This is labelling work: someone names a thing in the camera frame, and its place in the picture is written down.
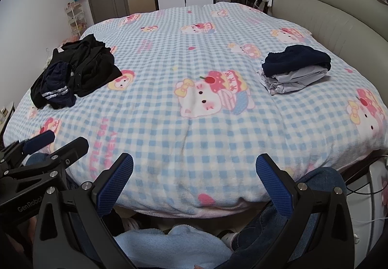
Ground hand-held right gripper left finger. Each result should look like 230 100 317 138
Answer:
32 152 135 269

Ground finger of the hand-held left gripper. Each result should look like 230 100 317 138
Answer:
0 130 56 167
0 136 89 206

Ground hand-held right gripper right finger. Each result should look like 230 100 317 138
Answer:
255 153 356 269

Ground navy blue striped pants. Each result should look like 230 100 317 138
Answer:
41 62 77 110

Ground pile of black clothes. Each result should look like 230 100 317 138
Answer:
30 33 123 109

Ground person's right leg in jeans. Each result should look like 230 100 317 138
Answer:
218 167 348 269

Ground white shoe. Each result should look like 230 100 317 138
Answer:
220 229 240 250

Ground folded grey garment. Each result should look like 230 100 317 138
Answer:
261 65 329 96

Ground white trolley shelf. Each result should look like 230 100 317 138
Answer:
65 4 88 39

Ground folded navy garment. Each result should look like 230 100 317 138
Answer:
261 45 332 78

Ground blue checked printed blanket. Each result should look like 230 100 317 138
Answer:
3 0 388 218

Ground white cable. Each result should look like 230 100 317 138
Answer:
352 217 388 225

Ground grey padded bed frame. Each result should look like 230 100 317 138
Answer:
271 0 388 82

